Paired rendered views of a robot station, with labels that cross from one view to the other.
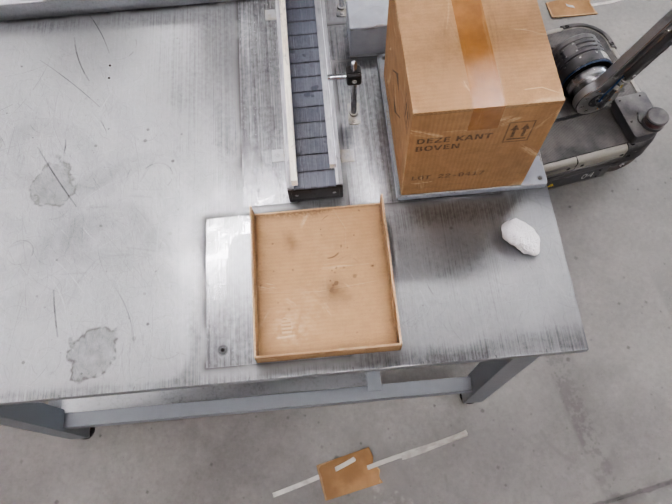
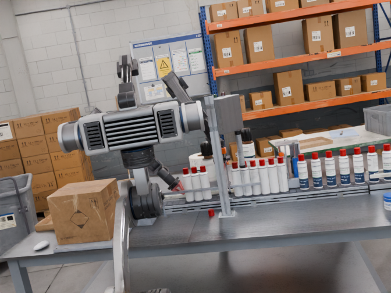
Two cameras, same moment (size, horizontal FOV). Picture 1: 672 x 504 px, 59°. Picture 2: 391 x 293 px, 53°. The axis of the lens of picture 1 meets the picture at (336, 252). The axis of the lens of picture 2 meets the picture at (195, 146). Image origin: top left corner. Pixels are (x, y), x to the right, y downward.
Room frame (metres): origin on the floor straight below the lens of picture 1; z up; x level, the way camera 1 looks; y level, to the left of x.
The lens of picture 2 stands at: (1.73, -2.15, 1.63)
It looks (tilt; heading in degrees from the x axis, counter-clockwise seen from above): 11 degrees down; 101
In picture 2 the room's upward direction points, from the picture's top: 9 degrees counter-clockwise
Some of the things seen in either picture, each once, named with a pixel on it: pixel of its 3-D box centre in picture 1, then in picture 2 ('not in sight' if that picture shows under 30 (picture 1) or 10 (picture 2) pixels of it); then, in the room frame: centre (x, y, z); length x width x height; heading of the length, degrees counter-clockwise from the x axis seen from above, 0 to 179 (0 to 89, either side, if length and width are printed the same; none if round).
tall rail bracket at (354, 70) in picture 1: (343, 90); not in sight; (0.76, -0.04, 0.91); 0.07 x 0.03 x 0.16; 91
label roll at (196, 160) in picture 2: not in sight; (203, 164); (1.22, 0.62, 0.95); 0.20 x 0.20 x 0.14
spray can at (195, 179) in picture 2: not in sight; (196, 183); (1.26, 0.04, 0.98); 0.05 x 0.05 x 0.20
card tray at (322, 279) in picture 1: (322, 275); (67, 218); (0.39, 0.03, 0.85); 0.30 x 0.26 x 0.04; 1
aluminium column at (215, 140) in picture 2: not in sight; (217, 156); (1.43, -0.10, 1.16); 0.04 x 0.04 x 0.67; 1
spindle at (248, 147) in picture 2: not in sight; (248, 147); (1.55, 0.64, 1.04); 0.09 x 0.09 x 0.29
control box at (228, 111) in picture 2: not in sight; (224, 114); (1.50, -0.04, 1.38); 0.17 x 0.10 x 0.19; 56
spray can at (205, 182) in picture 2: not in sight; (205, 182); (1.31, 0.05, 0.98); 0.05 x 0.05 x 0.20
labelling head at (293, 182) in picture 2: not in sight; (289, 164); (1.81, 0.14, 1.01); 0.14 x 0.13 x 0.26; 1
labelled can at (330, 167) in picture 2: not in sight; (330, 168); (2.03, 0.05, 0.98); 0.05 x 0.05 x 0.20
